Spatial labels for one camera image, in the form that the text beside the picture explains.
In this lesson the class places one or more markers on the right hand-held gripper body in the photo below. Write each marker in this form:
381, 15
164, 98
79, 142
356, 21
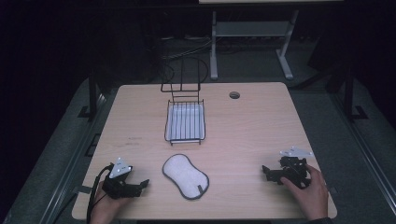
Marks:
294, 169

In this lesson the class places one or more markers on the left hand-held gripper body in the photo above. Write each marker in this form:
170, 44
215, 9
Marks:
116, 183

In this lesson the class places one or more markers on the person's left hand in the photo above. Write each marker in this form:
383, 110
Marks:
107, 207

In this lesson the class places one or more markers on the person's right hand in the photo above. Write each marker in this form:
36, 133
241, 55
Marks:
308, 196

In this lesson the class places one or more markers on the white sponge with grey edge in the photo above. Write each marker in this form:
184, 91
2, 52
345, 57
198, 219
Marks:
185, 176

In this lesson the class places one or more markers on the white ribbed drip tray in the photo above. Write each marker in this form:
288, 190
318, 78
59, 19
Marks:
185, 123

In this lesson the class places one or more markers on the grey metal table frame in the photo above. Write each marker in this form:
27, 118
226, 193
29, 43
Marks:
249, 29

